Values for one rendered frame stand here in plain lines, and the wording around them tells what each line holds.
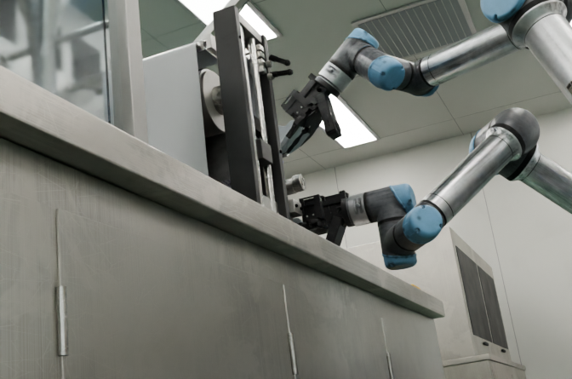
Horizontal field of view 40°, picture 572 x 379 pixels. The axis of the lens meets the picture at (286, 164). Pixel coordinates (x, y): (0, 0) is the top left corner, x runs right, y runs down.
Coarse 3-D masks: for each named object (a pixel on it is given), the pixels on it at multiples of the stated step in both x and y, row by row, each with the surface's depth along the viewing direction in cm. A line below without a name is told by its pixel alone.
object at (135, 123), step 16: (128, 0) 96; (128, 16) 95; (128, 32) 94; (128, 48) 93; (128, 64) 93; (128, 80) 92; (128, 96) 91; (144, 96) 94; (128, 112) 91; (144, 112) 93; (128, 128) 90; (144, 128) 92
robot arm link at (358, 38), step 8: (352, 32) 192; (360, 32) 191; (344, 40) 194; (352, 40) 191; (360, 40) 190; (368, 40) 190; (376, 40) 192; (344, 48) 191; (352, 48) 190; (360, 48) 188; (376, 48) 192; (336, 56) 192; (344, 56) 190; (352, 56) 189; (336, 64) 191; (344, 64) 190; (352, 72) 191
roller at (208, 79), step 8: (208, 72) 174; (200, 80) 171; (208, 80) 173; (216, 80) 177; (200, 88) 170; (208, 88) 172; (208, 96) 171; (208, 104) 170; (208, 112) 169; (216, 112) 173; (208, 120) 170; (216, 120) 172; (208, 128) 172; (216, 128) 172; (224, 128) 175; (208, 136) 176
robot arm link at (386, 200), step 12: (372, 192) 186; (384, 192) 184; (396, 192) 183; (408, 192) 182; (372, 204) 184; (384, 204) 183; (396, 204) 182; (408, 204) 182; (372, 216) 185; (384, 216) 182; (396, 216) 182
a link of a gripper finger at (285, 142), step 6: (294, 120) 193; (282, 126) 194; (288, 126) 193; (282, 132) 193; (300, 132) 193; (282, 138) 193; (288, 138) 191; (294, 138) 192; (282, 144) 192; (288, 144) 192; (282, 150) 192
